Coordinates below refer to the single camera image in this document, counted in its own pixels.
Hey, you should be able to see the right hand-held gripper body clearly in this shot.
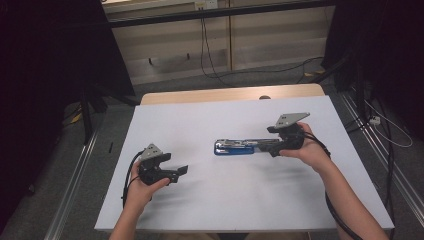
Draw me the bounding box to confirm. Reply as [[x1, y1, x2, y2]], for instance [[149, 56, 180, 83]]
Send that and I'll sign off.
[[274, 112, 311, 152]]

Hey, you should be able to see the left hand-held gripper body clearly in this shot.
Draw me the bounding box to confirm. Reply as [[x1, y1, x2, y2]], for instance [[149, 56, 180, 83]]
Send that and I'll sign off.
[[137, 143, 171, 186]]

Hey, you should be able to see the blue stapler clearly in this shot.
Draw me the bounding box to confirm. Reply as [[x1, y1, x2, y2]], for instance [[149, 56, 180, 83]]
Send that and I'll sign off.
[[213, 137, 282, 157]]

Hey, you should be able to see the person's right hand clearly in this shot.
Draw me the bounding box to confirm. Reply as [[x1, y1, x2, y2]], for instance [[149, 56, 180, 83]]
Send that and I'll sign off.
[[279, 122, 331, 173]]

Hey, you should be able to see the person's left hand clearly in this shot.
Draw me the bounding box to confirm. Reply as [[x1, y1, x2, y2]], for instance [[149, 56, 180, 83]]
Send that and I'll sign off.
[[125, 161, 171, 210]]

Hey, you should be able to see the white table board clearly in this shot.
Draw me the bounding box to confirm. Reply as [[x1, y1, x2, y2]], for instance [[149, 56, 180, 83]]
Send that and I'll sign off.
[[94, 95, 395, 233]]

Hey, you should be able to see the wooden table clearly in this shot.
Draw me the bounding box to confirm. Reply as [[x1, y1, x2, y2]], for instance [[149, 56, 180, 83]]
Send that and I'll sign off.
[[139, 83, 326, 106]]

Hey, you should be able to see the black stand leg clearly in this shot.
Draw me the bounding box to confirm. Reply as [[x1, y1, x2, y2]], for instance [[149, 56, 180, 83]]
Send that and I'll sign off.
[[79, 84, 141, 145]]

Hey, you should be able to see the black horizontal bar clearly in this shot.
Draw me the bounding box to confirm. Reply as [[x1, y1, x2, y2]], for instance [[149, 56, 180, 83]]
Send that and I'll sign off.
[[109, 0, 336, 29]]

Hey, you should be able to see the black curtain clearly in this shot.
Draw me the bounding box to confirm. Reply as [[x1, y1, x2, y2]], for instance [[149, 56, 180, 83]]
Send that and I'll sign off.
[[321, 0, 424, 141], [0, 0, 136, 234]]

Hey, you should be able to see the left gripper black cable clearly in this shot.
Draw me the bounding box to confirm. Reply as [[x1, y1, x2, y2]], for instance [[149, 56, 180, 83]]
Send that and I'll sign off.
[[121, 149, 145, 210]]

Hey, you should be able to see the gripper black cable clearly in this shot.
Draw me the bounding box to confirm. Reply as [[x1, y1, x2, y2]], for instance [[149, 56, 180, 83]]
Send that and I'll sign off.
[[302, 130, 365, 240], [121, 149, 145, 210]]

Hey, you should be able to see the aluminium floor rail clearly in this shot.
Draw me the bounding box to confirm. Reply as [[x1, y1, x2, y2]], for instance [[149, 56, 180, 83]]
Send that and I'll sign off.
[[43, 129, 100, 240], [339, 90, 424, 219]]

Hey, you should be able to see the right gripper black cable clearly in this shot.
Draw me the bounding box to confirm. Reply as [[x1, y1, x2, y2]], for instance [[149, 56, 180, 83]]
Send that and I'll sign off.
[[302, 130, 365, 240]]

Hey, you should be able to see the black wall cable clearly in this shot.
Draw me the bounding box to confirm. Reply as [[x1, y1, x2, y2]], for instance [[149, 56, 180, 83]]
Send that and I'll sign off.
[[201, 9, 325, 81], [199, 9, 234, 86]]

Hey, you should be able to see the white floor cable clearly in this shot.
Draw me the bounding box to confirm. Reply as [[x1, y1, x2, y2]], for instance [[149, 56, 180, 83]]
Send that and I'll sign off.
[[363, 99, 414, 149]]

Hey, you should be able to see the white wall socket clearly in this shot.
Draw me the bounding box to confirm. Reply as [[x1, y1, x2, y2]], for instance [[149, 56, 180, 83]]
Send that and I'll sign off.
[[194, 0, 220, 11]]

